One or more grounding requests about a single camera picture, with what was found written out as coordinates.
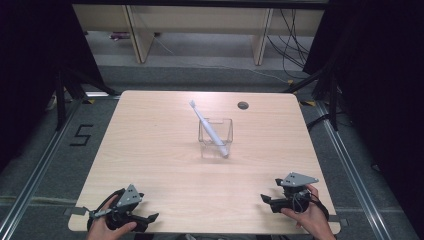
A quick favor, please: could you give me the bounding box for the metal floor rail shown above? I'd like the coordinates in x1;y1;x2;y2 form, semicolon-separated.
316;101;393;240
0;98;84;240

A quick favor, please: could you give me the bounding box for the person's left hand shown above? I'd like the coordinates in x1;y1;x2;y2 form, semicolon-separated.
86;194;138;240

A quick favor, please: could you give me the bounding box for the thin white cable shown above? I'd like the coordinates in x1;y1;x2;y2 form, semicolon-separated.
153;34;291;84

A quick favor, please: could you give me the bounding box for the grey tape piece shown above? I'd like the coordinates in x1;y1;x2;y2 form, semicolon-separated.
63;206;88;216

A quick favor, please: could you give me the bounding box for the bundle of black cables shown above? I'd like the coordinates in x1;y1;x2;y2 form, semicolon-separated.
266;9;312;80

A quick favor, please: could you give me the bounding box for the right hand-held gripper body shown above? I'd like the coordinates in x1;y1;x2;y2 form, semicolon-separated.
275;171;319;214

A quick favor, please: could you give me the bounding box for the beige wooden cabinet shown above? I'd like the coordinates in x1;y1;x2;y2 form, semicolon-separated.
74;3;326;66

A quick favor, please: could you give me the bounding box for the black metal stand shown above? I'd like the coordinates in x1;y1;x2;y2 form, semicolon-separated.
54;66;122;132
283;59;342;133

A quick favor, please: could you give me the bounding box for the person's right hand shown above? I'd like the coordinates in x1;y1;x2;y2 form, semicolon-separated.
280;184;336;240

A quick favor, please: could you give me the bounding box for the black curtain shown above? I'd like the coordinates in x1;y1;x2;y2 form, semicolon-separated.
302;0;424;231
0;0;105;168

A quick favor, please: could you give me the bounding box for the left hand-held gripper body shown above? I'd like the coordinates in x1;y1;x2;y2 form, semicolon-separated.
87;184;145;230

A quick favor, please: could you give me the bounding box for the white electric toothbrush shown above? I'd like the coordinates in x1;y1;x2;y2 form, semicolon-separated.
188;99;230;159

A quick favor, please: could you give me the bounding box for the black gripper strap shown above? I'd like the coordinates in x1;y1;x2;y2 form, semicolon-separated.
289;191;330;222
87;188;127;232

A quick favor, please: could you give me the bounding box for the small dark object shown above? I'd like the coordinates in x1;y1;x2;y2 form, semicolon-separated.
109;31;131;41

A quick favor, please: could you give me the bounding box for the clear plastic container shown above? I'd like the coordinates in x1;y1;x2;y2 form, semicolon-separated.
197;117;234;160

